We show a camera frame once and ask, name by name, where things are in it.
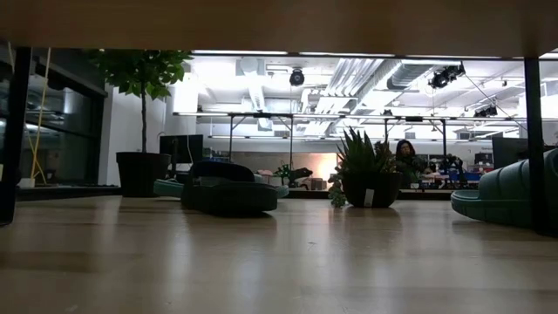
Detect black rubber slide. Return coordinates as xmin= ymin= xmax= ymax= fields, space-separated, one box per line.
xmin=180 ymin=160 xmax=280 ymax=216

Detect small potted succulent plant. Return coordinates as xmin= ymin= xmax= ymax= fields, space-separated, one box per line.
xmin=327 ymin=126 xmax=405 ymax=209

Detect black computer monitor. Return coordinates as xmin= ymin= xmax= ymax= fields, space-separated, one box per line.
xmin=159 ymin=133 xmax=205 ymax=178

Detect person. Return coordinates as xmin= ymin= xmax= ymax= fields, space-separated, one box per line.
xmin=394 ymin=139 xmax=431 ymax=189

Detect large potted green tree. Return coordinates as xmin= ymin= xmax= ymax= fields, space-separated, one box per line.
xmin=86 ymin=48 xmax=194 ymax=198

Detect black overhead camera rig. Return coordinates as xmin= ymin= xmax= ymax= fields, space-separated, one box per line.
xmin=427 ymin=63 xmax=466 ymax=91

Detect yellow cable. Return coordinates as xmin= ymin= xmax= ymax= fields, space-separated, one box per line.
xmin=25 ymin=47 xmax=52 ymax=187

